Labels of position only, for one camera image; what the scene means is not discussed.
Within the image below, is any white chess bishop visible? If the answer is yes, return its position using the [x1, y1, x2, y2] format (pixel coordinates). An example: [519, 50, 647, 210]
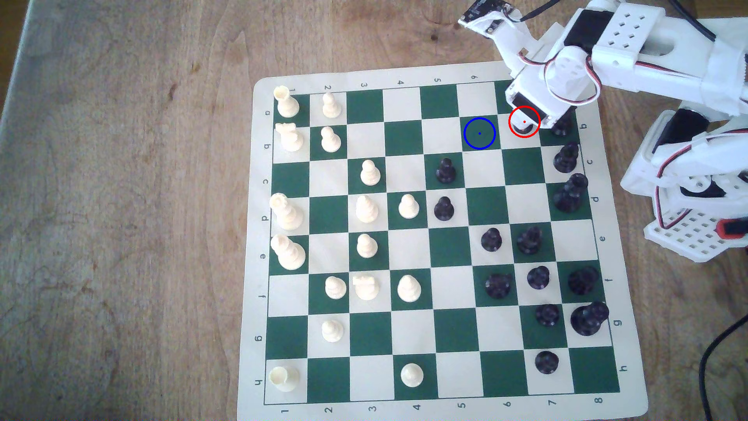
[355, 195, 379, 223]

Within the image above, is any black chess bishop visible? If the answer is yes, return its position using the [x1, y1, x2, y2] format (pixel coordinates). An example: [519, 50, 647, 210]
[553, 142, 580, 174]
[567, 266, 601, 296]

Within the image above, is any white chess king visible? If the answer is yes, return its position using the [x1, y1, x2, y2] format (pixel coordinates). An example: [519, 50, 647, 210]
[270, 234, 306, 271]

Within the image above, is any green and white chess mat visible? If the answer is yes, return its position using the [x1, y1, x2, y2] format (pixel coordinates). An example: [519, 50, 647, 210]
[236, 63, 649, 421]

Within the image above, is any black chess rook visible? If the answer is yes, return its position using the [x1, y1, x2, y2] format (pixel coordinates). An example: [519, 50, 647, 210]
[484, 274, 513, 300]

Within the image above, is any white chess rook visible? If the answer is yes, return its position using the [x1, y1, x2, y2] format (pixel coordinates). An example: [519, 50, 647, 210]
[269, 366, 300, 393]
[273, 85, 300, 118]

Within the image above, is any white chess queen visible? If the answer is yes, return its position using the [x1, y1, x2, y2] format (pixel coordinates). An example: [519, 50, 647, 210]
[269, 193, 305, 230]

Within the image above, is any black chess queen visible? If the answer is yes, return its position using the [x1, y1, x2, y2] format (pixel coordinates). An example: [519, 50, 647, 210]
[552, 173, 589, 212]

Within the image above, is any white chess knight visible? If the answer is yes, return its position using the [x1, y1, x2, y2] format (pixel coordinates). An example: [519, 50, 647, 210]
[275, 122, 305, 153]
[352, 275, 380, 301]

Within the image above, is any black chess king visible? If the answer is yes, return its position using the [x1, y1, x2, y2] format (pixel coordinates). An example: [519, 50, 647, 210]
[570, 302, 610, 337]

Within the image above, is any thin black camera cable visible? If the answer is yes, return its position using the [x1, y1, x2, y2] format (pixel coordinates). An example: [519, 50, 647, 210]
[505, 0, 563, 23]

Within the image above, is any red and black clamp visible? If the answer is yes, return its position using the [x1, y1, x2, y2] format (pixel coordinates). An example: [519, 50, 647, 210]
[718, 218, 748, 239]

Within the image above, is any camera board on white mount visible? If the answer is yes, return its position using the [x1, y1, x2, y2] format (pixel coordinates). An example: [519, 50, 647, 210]
[457, 0, 529, 80]

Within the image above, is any red white black servo wire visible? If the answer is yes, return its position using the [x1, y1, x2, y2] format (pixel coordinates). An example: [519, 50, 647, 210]
[654, 140, 711, 230]
[517, 50, 603, 107]

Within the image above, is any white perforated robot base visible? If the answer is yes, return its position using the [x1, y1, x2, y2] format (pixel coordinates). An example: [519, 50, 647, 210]
[643, 205, 748, 262]

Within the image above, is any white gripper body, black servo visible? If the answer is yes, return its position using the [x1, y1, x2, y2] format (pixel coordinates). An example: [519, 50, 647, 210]
[505, 44, 603, 129]

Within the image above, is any thick black cable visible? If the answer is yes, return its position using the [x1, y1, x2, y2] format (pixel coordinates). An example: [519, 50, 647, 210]
[698, 315, 748, 421]
[669, 0, 718, 41]

